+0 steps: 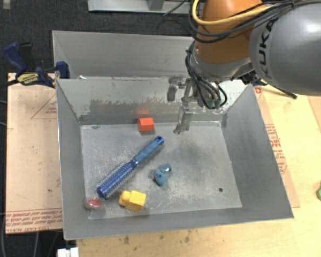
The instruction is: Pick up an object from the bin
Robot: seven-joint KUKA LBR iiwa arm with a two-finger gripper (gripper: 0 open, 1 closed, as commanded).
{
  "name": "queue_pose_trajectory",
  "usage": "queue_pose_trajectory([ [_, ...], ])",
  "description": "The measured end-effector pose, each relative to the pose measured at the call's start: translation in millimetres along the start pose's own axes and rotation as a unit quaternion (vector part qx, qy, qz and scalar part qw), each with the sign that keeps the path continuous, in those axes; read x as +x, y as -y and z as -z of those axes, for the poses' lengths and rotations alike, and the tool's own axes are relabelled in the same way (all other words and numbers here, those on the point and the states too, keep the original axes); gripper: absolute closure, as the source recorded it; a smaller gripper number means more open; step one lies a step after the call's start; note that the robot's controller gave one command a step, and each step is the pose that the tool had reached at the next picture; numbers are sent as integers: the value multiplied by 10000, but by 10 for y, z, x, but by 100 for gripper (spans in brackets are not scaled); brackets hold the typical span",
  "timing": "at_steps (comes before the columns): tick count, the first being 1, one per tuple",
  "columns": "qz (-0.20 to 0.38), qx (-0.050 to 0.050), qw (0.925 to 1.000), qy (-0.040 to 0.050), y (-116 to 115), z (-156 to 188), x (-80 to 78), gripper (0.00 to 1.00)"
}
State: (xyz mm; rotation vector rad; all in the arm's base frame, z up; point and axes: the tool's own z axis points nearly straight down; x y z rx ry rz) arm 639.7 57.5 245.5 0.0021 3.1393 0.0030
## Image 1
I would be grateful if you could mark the blue round hairbrush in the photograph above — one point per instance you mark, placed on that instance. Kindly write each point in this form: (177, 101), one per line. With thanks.
(139, 157)

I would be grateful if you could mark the small teal toy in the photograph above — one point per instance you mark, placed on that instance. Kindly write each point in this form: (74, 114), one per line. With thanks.
(160, 177)

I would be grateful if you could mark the yellow block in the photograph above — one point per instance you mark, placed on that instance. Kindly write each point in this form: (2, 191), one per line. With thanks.
(135, 200)

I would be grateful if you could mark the orange block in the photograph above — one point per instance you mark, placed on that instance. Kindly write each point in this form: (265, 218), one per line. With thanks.
(145, 124)

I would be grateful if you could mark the brown cardboard board, red print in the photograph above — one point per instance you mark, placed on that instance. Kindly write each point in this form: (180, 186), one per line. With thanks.
(29, 143)

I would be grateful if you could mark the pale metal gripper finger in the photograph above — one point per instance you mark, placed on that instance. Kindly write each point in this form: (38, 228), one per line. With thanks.
(184, 119)
(171, 92)

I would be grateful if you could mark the grey metal bin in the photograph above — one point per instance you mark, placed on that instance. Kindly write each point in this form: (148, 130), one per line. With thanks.
(203, 170)

